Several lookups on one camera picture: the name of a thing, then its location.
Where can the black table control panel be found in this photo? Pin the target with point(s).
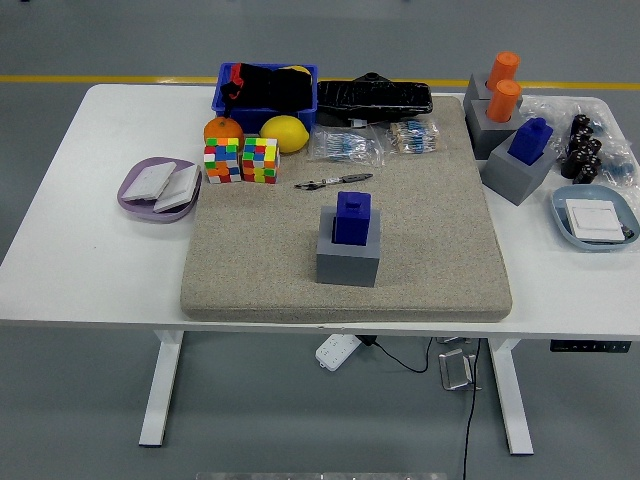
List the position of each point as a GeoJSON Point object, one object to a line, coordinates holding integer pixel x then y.
{"type": "Point", "coordinates": [590, 346]}

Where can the black capacitor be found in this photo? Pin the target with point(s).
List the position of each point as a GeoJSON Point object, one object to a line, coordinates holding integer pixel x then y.
{"type": "Point", "coordinates": [571, 164]}
{"type": "Point", "coordinates": [587, 171]}
{"type": "Point", "coordinates": [593, 146]}
{"type": "Point", "coordinates": [581, 123]}
{"type": "Point", "coordinates": [585, 134]}

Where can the clear bag blue resistors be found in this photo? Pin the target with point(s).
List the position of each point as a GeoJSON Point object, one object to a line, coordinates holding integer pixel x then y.
{"type": "Point", "coordinates": [345, 147]}

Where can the grey seal holder block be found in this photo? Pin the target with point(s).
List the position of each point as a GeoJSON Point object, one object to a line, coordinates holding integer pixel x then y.
{"type": "Point", "coordinates": [345, 270]}
{"type": "Point", "coordinates": [475, 92]}
{"type": "Point", "coordinates": [515, 182]}
{"type": "Point", "coordinates": [487, 139]}

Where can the blue square seal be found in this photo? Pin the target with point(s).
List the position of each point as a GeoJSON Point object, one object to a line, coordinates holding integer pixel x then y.
{"type": "Point", "coordinates": [530, 142]}
{"type": "Point", "coordinates": [352, 220]}

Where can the beige table mat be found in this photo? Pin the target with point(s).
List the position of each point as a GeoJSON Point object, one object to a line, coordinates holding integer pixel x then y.
{"type": "Point", "coordinates": [425, 250]}

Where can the purple tray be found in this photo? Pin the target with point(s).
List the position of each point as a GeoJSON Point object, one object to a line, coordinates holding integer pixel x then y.
{"type": "Point", "coordinates": [135, 210]}

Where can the clear plastic bag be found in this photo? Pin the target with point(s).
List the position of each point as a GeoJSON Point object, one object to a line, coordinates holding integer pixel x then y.
{"type": "Point", "coordinates": [550, 107]}

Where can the white power strip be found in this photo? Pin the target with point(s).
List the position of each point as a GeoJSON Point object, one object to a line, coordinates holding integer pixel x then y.
{"type": "Point", "coordinates": [336, 352]}

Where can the orange fruit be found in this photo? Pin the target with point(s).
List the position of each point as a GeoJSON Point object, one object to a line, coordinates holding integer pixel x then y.
{"type": "Point", "coordinates": [222, 129]}

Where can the black cloth bag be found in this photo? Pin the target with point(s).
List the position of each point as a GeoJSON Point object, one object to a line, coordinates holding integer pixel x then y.
{"type": "Point", "coordinates": [280, 90]}

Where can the small black connector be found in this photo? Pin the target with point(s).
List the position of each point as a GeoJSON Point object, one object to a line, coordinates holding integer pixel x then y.
{"type": "Point", "coordinates": [625, 231]}

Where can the clear bag beige resistors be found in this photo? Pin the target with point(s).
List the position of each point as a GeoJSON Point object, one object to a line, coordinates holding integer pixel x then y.
{"type": "Point", "coordinates": [412, 136]}

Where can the white switch panel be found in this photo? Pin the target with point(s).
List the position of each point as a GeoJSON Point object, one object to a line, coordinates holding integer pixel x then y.
{"type": "Point", "coordinates": [595, 220]}
{"type": "Point", "coordinates": [147, 182]}
{"type": "Point", "coordinates": [177, 190]}

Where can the blue components in bag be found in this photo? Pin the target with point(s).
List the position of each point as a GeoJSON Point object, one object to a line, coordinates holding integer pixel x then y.
{"type": "Point", "coordinates": [620, 169]}

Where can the orange cylinder seal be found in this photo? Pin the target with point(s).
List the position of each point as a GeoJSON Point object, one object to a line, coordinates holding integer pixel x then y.
{"type": "Point", "coordinates": [502, 102]}
{"type": "Point", "coordinates": [504, 67]}

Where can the blue plastic bin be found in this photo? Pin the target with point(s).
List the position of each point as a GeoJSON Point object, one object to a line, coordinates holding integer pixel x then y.
{"type": "Point", "coordinates": [252, 119]}

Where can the white table leg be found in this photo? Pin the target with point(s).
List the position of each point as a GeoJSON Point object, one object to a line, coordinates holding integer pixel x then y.
{"type": "Point", "coordinates": [510, 400]}
{"type": "Point", "coordinates": [160, 390]}

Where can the blue-grey tray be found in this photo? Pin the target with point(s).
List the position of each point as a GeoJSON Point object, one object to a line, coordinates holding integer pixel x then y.
{"type": "Point", "coordinates": [600, 192]}

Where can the yellow object in bin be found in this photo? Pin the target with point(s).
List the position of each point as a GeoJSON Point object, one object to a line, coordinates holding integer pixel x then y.
{"type": "Point", "coordinates": [299, 68]}

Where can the multicoloured puzzle cube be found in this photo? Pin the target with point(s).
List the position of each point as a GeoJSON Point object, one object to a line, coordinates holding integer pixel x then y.
{"type": "Point", "coordinates": [222, 160]}
{"type": "Point", "coordinates": [259, 160]}

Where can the black wrapped keyboard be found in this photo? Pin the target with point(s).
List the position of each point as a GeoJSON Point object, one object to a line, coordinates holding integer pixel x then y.
{"type": "Point", "coordinates": [375, 100]}

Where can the metal bracket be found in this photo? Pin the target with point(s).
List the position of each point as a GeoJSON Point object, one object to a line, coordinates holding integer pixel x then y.
{"type": "Point", "coordinates": [455, 370]}

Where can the yellow lemon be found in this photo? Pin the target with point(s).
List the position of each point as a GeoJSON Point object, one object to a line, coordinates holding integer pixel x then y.
{"type": "Point", "coordinates": [282, 134]}

